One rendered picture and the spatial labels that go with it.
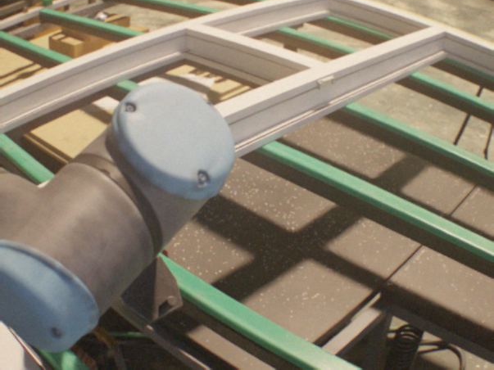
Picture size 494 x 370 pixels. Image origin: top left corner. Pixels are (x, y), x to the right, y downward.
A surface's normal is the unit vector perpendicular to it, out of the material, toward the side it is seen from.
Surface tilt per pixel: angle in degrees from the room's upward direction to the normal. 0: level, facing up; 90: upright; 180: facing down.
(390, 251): 0
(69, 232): 33
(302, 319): 0
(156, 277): 37
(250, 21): 90
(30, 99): 90
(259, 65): 90
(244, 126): 90
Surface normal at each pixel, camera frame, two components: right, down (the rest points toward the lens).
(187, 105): 0.49, -0.53
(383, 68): 0.71, 0.36
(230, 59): -0.70, 0.36
